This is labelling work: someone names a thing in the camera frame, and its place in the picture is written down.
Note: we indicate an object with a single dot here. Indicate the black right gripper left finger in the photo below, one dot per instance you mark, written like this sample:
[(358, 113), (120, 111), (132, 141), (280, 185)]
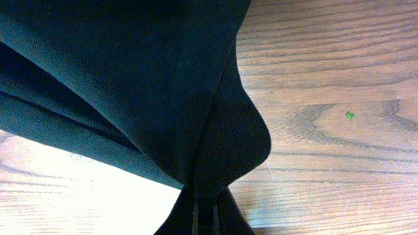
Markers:
[(183, 219)]

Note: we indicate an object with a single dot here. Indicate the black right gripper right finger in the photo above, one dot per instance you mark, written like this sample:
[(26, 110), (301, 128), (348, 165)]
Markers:
[(230, 220)]

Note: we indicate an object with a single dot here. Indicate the black polo shirt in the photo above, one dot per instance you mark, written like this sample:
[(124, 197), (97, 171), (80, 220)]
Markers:
[(150, 87)]

